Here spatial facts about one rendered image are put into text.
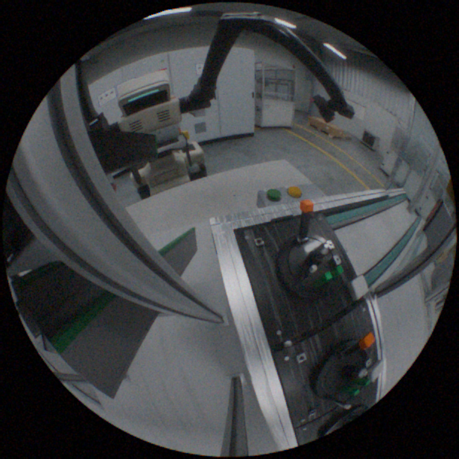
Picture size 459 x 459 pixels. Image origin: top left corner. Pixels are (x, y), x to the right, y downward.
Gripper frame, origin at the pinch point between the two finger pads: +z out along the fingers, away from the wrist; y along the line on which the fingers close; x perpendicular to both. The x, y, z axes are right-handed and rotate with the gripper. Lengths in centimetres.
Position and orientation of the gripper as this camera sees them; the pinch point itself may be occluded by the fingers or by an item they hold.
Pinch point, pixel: (318, 109)
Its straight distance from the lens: 87.4
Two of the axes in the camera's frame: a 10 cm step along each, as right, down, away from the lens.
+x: -7.4, 4.5, 4.9
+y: -6.4, -6.8, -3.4
